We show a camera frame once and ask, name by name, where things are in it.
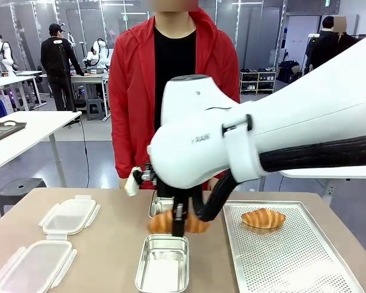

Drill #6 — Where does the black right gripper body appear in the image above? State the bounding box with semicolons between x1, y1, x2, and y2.
156;178;192;214

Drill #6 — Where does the rectangular steel container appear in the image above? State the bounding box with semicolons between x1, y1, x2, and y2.
148;195;175;220
135;234;190;293

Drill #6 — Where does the golden brown croissant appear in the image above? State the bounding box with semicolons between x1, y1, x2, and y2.
148;209;210;234
240;208;287;230

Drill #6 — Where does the clear plastic clip lid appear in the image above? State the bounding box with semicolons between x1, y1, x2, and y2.
0;234;78;293
38;194;102;236

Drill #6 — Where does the red-sleeved right forearm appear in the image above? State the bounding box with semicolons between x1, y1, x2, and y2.
109;121;137;181

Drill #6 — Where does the person's left hand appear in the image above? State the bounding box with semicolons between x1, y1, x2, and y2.
207;178;217;200

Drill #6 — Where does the perforated metal baking tray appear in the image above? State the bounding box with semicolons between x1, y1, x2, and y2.
222;200;366;293

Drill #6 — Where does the person in red jacket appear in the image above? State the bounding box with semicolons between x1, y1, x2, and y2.
108;0;242;192

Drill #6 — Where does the grey plastic step stool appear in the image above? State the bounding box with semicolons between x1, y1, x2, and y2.
85;98;107;121

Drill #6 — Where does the white background workbench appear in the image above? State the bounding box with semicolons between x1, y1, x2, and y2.
0;70;48;111
70;72;111;121

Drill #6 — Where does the white shoe rack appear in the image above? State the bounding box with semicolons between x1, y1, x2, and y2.
239;71;277;95

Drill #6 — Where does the black round stool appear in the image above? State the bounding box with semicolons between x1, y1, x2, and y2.
0;178;48;216

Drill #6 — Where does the white side table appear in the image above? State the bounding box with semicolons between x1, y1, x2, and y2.
0;110;82;187

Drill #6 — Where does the large white table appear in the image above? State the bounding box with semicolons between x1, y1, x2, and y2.
279;168;366;199

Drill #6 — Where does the man in black cap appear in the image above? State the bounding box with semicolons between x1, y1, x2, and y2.
40;23;86;112

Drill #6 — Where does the black bag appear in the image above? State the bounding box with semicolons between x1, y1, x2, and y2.
278;60;301;84

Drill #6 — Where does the dark brown serving tray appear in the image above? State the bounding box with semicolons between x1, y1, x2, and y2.
0;121;27;145

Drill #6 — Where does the person in black coat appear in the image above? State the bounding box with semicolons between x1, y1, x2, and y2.
304;15;359;76

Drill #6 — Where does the black floor cable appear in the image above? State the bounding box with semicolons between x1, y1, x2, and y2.
77;120;90;187

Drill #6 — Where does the black camera tripod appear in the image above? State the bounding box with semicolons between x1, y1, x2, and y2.
57;44;77;113

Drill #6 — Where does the black braided cable bundle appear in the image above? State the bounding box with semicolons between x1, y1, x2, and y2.
191;132;366;223

